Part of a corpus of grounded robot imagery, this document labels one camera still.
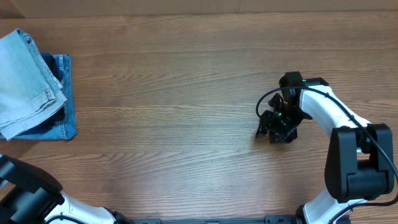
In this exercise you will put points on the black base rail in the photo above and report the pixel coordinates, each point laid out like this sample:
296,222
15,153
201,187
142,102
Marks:
211,221

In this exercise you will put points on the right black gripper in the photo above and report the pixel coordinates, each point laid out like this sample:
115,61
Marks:
277,129

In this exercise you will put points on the folded blue denim jeans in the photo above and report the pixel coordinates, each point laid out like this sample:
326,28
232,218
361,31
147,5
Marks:
66,129

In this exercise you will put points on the light blue denim jeans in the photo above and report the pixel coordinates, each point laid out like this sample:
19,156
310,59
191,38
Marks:
30,94

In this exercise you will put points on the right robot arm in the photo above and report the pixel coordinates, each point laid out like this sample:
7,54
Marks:
359,165

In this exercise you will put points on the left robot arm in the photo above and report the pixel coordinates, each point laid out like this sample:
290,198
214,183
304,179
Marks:
37,197

